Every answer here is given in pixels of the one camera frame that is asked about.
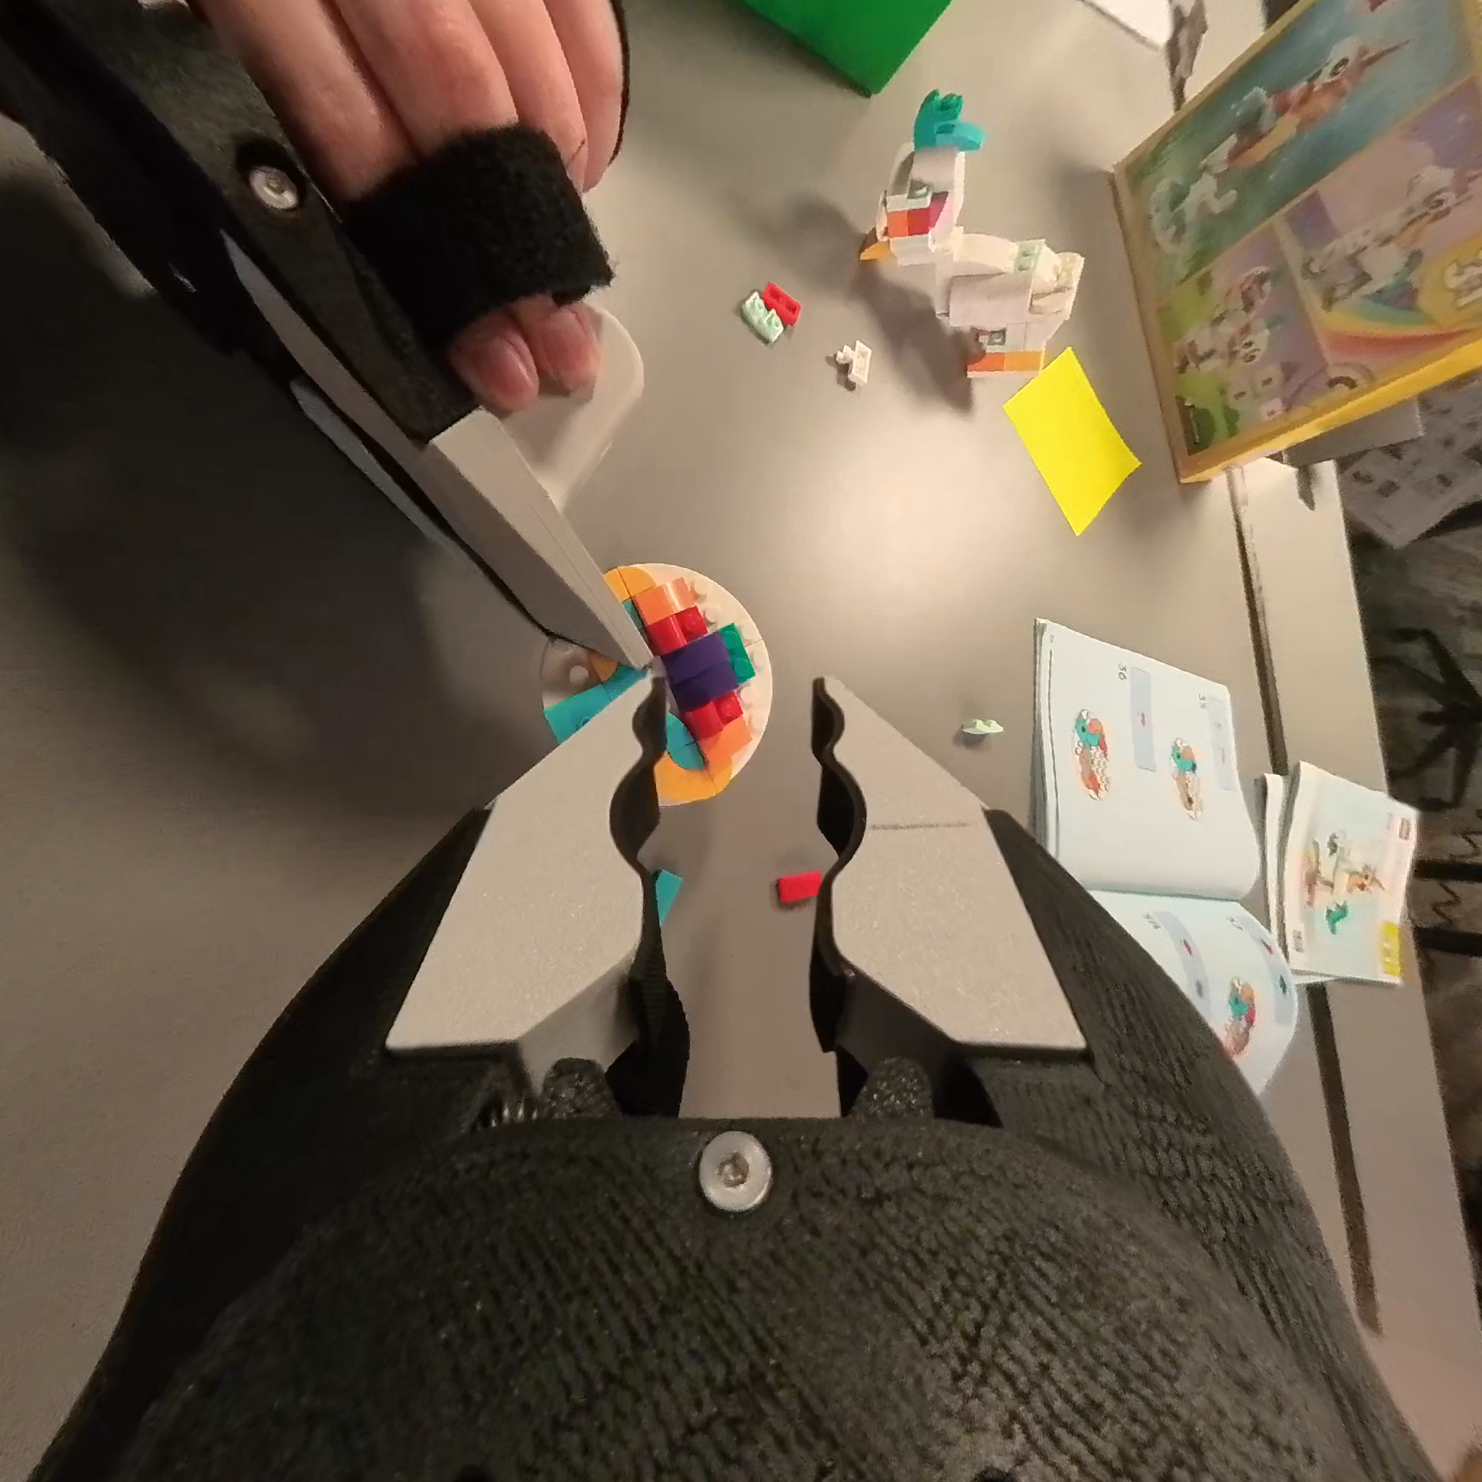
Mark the white lego bird model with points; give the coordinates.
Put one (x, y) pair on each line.
(996, 276)

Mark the long teal lego tile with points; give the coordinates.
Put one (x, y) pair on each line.
(668, 893)

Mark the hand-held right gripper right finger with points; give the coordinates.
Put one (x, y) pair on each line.
(949, 927)

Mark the person's left hand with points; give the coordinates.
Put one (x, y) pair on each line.
(464, 70)

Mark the yellow sticky note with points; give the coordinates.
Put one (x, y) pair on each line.
(1072, 447)

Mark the small red lego plate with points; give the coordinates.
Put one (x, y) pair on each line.
(781, 304)

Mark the small lego instruction leaflet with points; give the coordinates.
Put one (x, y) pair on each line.
(1340, 880)

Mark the colourful lego set box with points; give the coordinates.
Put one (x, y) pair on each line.
(1297, 232)

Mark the red lego piece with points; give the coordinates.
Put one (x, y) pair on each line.
(800, 887)

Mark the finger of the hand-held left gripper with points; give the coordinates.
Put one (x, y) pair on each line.
(522, 522)
(394, 463)

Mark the white lego model with coloured bricks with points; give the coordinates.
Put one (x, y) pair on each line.
(696, 682)

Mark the stack of green storage bins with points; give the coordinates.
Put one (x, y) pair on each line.
(845, 40)

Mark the black and white printed sheet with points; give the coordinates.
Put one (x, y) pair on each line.
(1185, 53)

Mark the small light green lego plate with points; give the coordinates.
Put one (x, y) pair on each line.
(757, 321)

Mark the white rounded stand base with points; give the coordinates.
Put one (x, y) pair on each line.
(1129, 16)

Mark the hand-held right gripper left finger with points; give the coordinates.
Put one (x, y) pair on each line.
(522, 927)

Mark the white lego clip piece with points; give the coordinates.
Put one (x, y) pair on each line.
(855, 365)

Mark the lego instruction booklet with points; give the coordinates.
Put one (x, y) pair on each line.
(1146, 811)

